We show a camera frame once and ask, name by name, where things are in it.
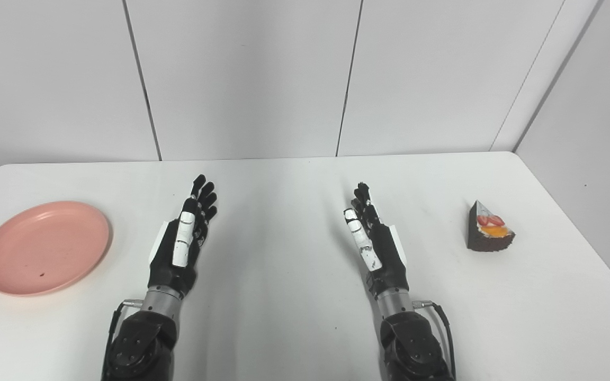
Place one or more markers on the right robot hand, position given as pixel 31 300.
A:
pixel 376 248

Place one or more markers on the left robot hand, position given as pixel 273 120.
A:
pixel 177 253

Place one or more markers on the chocolate cake slice with fruit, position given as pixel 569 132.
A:
pixel 487 233

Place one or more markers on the pink plate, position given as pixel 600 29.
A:
pixel 44 247

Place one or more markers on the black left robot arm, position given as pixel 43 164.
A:
pixel 143 338

